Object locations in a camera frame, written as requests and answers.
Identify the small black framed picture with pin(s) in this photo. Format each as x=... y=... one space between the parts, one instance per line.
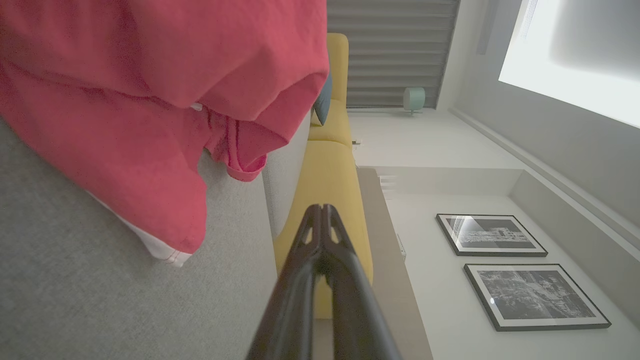
x=492 y=235

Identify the blue throw pillow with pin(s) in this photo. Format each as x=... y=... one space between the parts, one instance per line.
x=324 y=105

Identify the grey pleated curtain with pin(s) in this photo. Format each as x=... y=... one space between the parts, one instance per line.
x=395 y=50

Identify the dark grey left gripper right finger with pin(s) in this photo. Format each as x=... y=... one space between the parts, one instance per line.
x=357 y=320

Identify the large black framed picture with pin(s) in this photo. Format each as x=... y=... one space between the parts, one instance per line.
x=537 y=296

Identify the red and white shirt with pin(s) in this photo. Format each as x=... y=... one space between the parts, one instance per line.
x=125 y=150

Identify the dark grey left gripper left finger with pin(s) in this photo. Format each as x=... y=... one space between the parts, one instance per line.
x=290 y=320

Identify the grey sofa seat cushion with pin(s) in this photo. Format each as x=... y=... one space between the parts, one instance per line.
x=285 y=175

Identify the grey and yellow sofa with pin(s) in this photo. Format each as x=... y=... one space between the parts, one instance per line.
x=100 y=310

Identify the mint green lamp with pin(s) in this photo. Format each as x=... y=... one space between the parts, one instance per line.
x=414 y=97

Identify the yellow sofa backrest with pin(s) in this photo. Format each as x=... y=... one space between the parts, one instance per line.
x=330 y=175

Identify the bright ceiling light panel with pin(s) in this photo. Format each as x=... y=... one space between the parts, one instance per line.
x=575 y=50

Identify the beige ledge behind sofa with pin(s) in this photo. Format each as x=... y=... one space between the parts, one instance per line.
x=390 y=260

